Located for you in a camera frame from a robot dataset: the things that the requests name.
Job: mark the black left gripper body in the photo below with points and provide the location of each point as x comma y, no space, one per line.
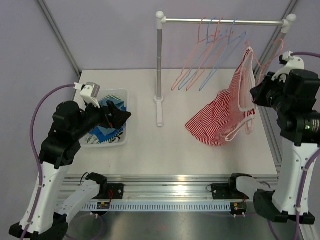
95,116

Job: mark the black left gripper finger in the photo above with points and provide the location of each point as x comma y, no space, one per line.
117,123
116,113

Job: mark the bright blue tank top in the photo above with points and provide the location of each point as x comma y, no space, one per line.
105,131

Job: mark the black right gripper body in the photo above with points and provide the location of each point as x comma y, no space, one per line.
278,99

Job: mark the white plastic basket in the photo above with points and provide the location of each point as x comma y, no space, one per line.
123,94

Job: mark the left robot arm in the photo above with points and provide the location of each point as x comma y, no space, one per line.
44,219

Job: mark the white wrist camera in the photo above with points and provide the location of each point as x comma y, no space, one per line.
289,63
88,92

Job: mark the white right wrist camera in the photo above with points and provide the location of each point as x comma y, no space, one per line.
289,63

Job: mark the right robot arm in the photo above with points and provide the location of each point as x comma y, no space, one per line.
293,100

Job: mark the green white striped tank top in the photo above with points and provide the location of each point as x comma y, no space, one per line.
97,139

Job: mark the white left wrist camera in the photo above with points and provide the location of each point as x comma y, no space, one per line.
88,92

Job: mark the teal blue tank top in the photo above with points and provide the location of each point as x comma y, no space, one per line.
116,113

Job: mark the pink plastic hanger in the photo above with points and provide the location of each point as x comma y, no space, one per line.
249,125
198,56
214,54

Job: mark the white metal clothes rack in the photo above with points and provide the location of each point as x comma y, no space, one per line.
284,24

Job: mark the white slotted cable duct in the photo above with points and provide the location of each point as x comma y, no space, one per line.
119,206

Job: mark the red white striped tank top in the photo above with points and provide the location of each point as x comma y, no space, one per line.
219,121

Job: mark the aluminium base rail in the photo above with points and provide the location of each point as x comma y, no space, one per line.
167,187

